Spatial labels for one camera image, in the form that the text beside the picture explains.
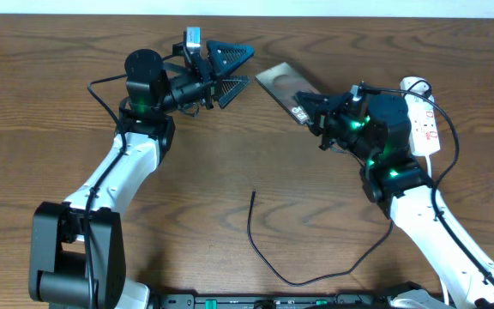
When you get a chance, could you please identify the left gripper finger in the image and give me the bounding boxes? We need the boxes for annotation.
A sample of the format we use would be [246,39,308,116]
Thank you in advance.
[217,76,250,109]
[207,40,255,77]

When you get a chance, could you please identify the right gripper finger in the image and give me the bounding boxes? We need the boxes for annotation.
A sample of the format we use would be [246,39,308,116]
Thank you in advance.
[295,91,353,114]
[308,110,328,136]

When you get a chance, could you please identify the Galaxy S25 Ultra smartphone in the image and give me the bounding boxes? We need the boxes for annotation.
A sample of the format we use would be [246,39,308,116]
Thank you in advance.
[256,62,320,125]

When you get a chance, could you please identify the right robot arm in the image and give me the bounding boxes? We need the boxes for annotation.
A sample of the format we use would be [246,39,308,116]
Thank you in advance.
[295,83,494,308]

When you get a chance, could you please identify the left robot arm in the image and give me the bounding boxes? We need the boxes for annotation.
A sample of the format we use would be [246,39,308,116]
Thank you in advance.
[28,39,255,308]

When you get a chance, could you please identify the white power strip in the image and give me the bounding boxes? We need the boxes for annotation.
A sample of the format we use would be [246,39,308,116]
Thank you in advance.
[400,76,441,157]

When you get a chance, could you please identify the white power strip cord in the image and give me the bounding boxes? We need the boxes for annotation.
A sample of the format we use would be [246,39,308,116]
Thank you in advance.
[425,154,450,306]

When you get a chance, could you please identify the black charger cable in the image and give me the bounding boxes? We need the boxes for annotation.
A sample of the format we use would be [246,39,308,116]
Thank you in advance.
[246,79,433,288]

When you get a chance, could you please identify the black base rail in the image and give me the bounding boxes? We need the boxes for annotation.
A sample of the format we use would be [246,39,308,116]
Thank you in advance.
[148,294,420,309]

